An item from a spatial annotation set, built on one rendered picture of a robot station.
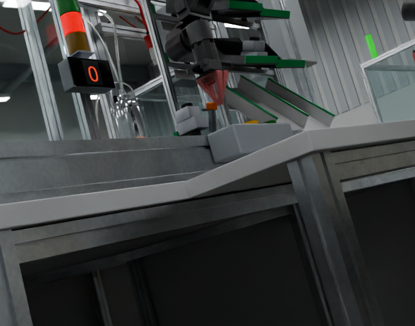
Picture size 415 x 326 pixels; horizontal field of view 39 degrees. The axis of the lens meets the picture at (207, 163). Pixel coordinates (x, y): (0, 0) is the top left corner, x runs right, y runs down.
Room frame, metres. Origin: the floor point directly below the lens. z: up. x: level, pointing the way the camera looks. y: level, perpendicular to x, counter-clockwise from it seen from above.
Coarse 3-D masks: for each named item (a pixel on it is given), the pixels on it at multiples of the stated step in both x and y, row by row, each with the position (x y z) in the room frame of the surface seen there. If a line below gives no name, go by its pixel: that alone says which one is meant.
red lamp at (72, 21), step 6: (72, 12) 1.30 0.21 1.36; (78, 12) 1.31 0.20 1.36; (60, 18) 1.31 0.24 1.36; (66, 18) 1.30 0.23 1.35; (72, 18) 1.30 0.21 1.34; (78, 18) 1.31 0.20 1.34; (66, 24) 1.30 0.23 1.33; (72, 24) 1.30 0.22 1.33; (78, 24) 1.31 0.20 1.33; (66, 30) 1.30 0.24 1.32; (72, 30) 1.30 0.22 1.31; (78, 30) 1.30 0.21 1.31; (84, 30) 1.32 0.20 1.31
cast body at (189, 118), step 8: (184, 104) 1.39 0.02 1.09; (192, 104) 1.39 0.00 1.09; (176, 112) 1.39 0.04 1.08; (184, 112) 1.38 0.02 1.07; (192, 112) 1.38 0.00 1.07; (184, 120) 1.39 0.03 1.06; (192, 120) 1.37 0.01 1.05; (200, 120) 1.38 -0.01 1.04; (184, 128) 1.39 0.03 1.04; (192, 128) 1.37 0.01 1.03; (200, 128) 1.38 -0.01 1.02
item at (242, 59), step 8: (216, 40) 1.75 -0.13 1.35; (224, 40) 1.73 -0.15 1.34; (232, 40) 1.70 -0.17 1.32; (240, 40) 1.68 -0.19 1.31; (224, 48) 1.73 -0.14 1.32; (232, 48) 1.71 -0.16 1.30; (240, 48) 1.68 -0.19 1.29; (192, 56) 1.66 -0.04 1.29; (224, 56) 1.56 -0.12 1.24; (232, 56) 1.54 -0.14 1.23; (240, 56) 1.52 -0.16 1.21; (248, 56) 1.51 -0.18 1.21; (256, 56) 1.53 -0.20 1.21; (264, 56) 1.56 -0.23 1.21; (272, 56) 1.58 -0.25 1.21; (240, 64) 1.53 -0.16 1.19; (248, 64) 1.52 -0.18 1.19; (256, 64) 1.54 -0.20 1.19; (264, 64) 1.56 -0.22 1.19; (272, 64) 1.59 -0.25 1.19
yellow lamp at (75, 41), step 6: (66, 36) 1.31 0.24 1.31; (72, 36) 1.30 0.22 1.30; (78, 36) 1.30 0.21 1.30; (84, 36) 1.31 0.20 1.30; (66, 42) 1.31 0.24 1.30; (72, 42) 1.30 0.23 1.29; (78, 42) 1.30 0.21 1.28; (84, 42) 1.31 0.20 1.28; (72, 48) 1.30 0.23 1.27; (78, 48) 1.30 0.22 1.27; (84, 48) 1.31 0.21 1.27
